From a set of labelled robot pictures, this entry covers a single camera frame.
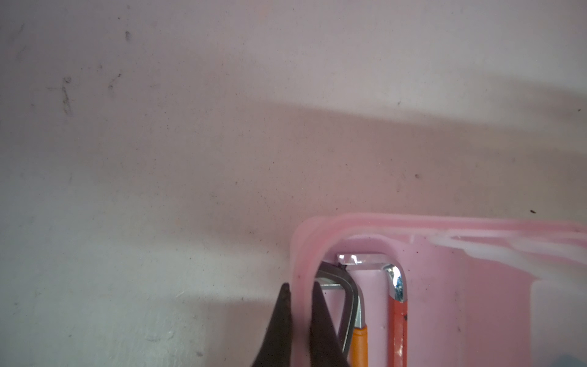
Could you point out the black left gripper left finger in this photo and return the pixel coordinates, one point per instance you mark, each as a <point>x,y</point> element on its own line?
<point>275,350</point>

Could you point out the orange handled hex key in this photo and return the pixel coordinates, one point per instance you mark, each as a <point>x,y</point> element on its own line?
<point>358,355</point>

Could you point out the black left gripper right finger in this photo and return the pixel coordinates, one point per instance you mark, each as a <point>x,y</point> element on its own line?
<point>325,350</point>

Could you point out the pink plastic tool box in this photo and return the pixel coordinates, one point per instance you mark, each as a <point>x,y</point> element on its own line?
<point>480,292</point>

